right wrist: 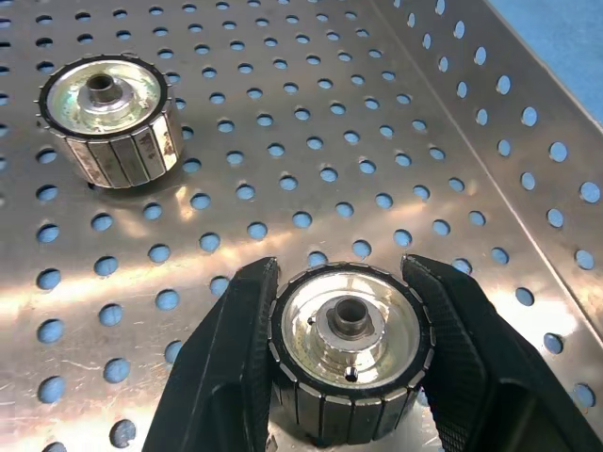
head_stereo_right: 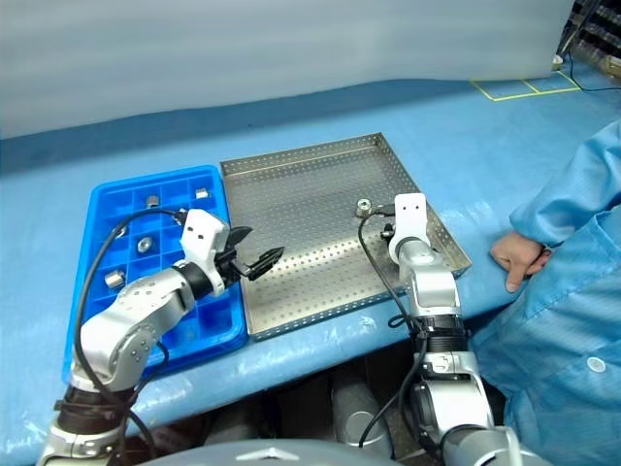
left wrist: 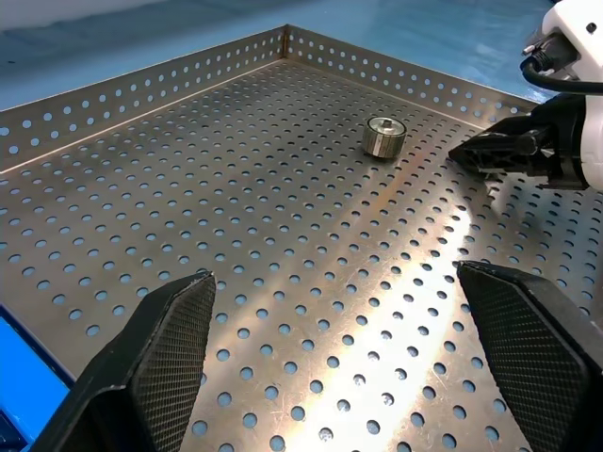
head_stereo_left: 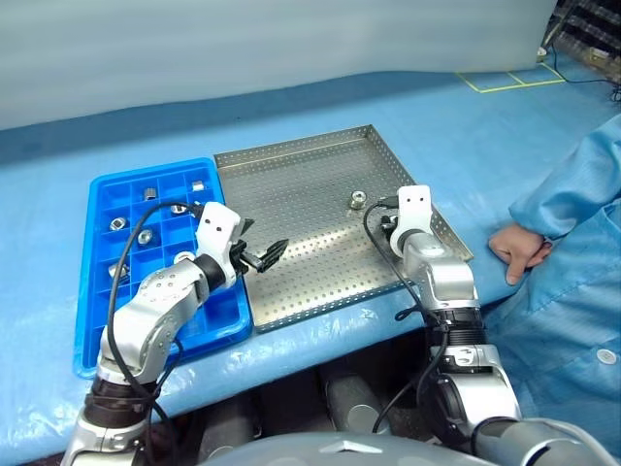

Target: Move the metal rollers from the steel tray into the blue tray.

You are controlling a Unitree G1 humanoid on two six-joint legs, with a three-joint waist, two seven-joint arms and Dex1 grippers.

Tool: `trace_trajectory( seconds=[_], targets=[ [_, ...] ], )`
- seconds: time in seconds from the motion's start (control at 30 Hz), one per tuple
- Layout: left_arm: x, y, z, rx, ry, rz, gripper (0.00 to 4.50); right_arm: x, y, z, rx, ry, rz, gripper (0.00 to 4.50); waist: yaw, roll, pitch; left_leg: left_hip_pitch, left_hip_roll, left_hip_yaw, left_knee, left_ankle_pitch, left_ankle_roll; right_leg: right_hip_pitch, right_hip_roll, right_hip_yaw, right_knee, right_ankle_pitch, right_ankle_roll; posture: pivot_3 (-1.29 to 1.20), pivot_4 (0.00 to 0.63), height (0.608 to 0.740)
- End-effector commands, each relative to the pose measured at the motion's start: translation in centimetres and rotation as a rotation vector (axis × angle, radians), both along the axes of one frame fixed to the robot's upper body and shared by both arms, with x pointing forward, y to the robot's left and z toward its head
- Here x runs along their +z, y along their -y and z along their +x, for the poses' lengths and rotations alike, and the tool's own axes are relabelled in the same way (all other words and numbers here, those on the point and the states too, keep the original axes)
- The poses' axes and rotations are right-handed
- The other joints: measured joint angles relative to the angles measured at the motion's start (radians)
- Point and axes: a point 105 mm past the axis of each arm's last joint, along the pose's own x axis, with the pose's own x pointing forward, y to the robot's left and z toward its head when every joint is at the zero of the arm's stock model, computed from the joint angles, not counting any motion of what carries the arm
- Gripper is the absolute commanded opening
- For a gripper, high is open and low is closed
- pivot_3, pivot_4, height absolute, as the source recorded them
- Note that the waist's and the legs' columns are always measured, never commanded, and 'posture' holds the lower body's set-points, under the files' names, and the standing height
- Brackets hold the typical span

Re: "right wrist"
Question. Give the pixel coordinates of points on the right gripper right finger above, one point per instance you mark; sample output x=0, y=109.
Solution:
x=480, y=376

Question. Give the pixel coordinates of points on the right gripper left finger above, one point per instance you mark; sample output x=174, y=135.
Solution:
x=221, y=376

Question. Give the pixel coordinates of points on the metal motor rotor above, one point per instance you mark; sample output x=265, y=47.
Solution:
x=348, y=339
x=108, y=108

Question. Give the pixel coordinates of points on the perforated metal tray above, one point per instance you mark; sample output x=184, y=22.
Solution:
x=282, y=117

